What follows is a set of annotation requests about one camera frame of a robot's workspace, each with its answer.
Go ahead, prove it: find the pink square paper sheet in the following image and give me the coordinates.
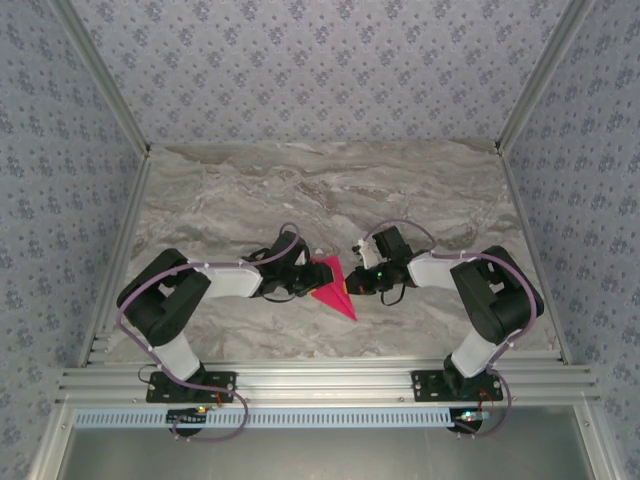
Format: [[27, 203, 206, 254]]
[[309, 255, 359, 321]]

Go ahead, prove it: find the grey metal sheet panel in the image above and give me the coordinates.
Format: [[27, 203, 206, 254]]
[[59, 427, 596, 480]]

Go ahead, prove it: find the long aluminium mounting beam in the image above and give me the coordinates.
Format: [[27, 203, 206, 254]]
[[54, 357, 601, 406]]

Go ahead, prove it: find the small black circuit board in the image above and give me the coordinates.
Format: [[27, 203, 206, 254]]
[[449, 408, 494, 432], [166, 406, 210, 427]]

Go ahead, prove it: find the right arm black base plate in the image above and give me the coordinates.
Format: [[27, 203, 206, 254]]
[[410, 369, 501, 403]]

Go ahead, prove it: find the white slotted cable duct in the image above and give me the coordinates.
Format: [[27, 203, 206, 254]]
[[73, 408, 459, 429]]

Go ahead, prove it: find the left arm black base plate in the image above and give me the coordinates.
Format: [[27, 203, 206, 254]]
[[145, 370, 237, 404]]

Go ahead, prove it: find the aluminium side rail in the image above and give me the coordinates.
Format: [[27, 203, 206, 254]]
[[498, 152, 572, 365], [77, 152, 154, 369]]

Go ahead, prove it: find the aluminium frame post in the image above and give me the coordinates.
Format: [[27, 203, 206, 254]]
[[49, 0, 154, 157], [493, 0, 600, 156]]

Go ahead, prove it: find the short aluminium frame strut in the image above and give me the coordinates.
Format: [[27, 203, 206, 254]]
[[572, 402, 624, 480], [29, 399, 76, 480]]

